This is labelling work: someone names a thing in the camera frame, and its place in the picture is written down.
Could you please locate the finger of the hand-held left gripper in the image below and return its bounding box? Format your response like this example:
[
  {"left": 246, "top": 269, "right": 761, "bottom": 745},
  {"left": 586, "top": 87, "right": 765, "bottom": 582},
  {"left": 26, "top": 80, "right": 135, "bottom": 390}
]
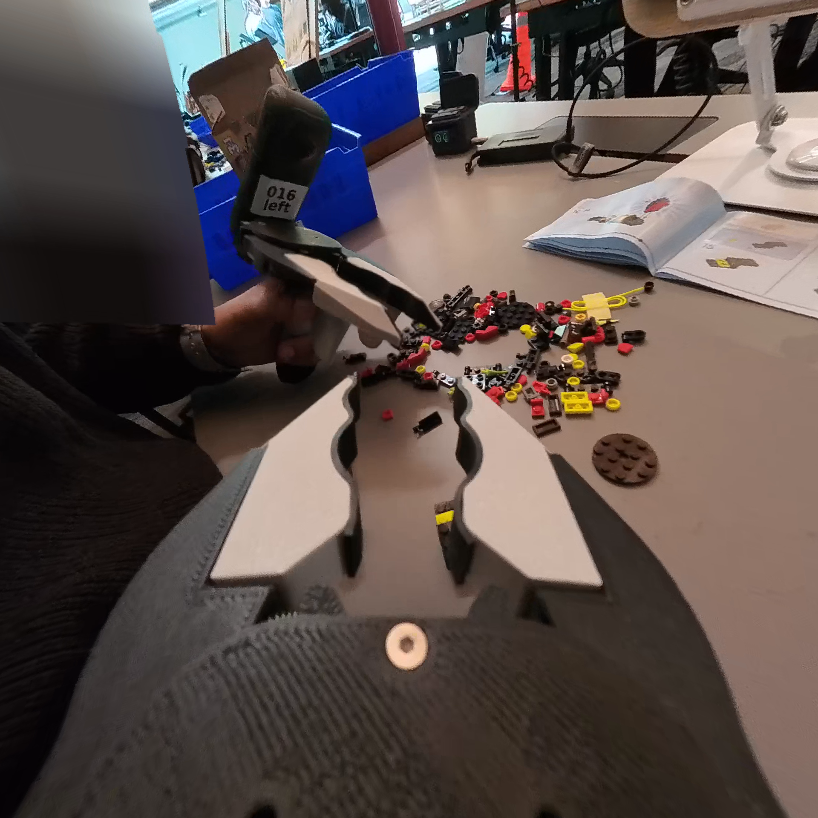
[
  {"left": 283, "top": 252, "right": 403, "bottom": 350},
  {"left": 337, "top": 251, "right": 444, "bottom": 335}
]

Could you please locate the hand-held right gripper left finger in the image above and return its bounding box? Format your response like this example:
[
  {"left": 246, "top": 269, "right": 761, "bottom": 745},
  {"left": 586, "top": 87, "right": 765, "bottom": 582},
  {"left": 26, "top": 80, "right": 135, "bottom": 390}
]
[{"left": 210, "top": 374, "right": 365, "bottom": 605}]

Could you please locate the person's left forearm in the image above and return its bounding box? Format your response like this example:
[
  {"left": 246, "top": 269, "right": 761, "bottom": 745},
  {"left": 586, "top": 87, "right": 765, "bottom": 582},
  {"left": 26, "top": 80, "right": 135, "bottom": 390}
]
[{"left": 0, "top": 321, "right": 244, "bottom": 416}]

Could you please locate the cardboard box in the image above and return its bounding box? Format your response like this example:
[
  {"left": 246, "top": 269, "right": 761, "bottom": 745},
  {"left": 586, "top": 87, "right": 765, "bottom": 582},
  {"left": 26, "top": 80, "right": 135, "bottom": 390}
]
[{"left": 187, "top": 38, "right": 296, "bottom": 176}]

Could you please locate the person's left hand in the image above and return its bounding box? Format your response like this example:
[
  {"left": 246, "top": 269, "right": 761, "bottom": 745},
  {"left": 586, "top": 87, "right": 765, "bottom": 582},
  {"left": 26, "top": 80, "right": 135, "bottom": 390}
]
[{"left": 213, "top": 280, "right": 320, "bottom": 384}]

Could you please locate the orange traffic cone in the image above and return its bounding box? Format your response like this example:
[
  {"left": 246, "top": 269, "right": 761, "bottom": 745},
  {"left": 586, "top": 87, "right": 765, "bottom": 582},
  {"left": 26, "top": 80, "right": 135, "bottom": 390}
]
[{"left": 501, "top": 13, "right": 534, "bottom": 93}]

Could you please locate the white desk stand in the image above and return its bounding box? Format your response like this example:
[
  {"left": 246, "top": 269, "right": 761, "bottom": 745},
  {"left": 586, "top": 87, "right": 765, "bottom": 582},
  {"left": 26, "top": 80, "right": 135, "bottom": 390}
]
[{"left": 623, "top": 0, "right": 818, "bottom": 217}]

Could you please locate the pile of lego pieces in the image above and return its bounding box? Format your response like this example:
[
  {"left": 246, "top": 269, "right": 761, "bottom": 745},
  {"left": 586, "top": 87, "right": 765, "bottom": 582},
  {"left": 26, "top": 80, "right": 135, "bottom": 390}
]
[{"left": 345, "top": 281, "right": 656, "bottom": 438}]

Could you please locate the dark round lego plate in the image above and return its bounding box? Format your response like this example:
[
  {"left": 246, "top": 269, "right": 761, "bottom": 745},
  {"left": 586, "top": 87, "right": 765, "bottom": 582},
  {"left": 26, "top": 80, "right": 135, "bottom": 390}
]
[{"left": 592, "top": 433, "right": 659, "bottom": 487}]

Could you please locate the lego instruction booklet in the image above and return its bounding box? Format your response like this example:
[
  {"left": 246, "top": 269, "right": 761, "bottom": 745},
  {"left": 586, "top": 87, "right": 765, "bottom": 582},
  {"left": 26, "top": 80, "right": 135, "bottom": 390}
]
[{"left": 524, "top": 178, "right": 818, "bottom": 318}]

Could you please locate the silver bracelet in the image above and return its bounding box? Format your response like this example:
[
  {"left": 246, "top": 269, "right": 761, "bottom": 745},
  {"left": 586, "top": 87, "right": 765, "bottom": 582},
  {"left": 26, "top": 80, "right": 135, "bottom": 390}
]
[{"left": 181, "top": 324, "right": 240, "bottom": 373}]

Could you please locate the black cable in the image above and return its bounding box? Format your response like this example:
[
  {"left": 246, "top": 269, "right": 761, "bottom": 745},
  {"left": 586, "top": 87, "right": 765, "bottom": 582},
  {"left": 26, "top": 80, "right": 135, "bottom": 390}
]
[{"left": 553, "top": 38, "right": 710, "bottom": 179}]

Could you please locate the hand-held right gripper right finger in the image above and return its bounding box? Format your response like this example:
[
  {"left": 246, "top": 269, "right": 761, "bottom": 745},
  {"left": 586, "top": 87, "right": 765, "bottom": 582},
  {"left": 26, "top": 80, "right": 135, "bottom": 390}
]
[{"left": 447, "top": 377, "right": 603, "bottom": 605}]

